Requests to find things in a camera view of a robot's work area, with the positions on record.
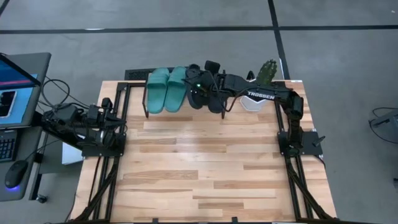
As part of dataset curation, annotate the black mouse with blue light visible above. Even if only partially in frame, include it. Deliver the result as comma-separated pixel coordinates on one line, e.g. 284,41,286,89
4,159,29,190

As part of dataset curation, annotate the grey floor power box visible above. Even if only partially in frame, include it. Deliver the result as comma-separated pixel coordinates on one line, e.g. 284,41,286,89
368,107,398,144

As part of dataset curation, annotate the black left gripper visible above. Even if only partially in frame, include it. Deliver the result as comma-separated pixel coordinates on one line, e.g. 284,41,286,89
88,98,127,135

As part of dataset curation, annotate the white box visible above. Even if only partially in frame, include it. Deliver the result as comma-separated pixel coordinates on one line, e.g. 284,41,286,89
61,141,84,166

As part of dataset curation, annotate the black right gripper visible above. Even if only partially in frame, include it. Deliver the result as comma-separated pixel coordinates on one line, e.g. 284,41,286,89
189,60,226,101

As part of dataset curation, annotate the green rubber slide sandal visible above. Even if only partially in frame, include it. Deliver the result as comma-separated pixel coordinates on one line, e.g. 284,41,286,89
164,65,188,114
146,67,170,114

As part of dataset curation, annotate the grey desk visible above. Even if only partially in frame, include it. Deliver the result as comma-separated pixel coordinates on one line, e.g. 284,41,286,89
0,126,47,202

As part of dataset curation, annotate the black aluminium table frame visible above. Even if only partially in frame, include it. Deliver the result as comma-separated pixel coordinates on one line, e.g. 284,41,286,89
73,79,336,223

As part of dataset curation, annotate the backlit black keyboard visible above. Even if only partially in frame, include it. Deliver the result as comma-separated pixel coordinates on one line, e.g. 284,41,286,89
0,129,17,163

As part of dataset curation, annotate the black monitor cable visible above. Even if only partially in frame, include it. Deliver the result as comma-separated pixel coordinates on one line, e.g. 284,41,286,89
40,77,96,110

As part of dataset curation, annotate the grey computer monitor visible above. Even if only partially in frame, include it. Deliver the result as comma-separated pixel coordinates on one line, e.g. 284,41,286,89
0,52,52,130

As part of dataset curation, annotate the wooden shelf with black legs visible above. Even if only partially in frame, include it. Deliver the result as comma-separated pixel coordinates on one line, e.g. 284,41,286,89
141,70,228,120

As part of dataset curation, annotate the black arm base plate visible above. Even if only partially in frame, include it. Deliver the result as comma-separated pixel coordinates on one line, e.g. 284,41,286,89
277,130,324,157
81,143,126,158

